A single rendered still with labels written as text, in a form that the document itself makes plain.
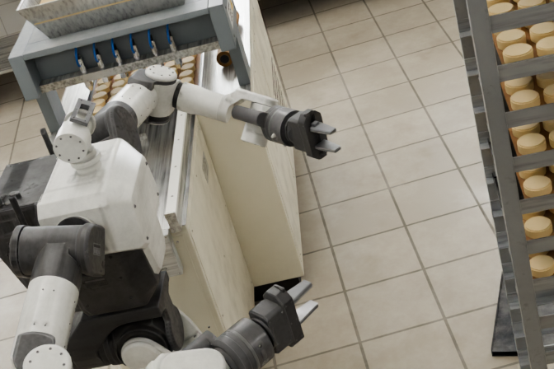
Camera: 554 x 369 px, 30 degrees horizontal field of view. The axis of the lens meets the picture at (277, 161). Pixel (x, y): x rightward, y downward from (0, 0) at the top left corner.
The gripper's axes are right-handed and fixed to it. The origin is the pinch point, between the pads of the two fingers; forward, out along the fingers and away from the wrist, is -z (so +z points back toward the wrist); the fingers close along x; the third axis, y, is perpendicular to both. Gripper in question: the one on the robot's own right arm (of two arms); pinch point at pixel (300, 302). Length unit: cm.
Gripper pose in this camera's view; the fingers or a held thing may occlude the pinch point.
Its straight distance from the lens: 187.9
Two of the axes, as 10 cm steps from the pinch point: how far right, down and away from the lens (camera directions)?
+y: -6.7, -2.2, 7.1
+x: -2.5, -8.4, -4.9
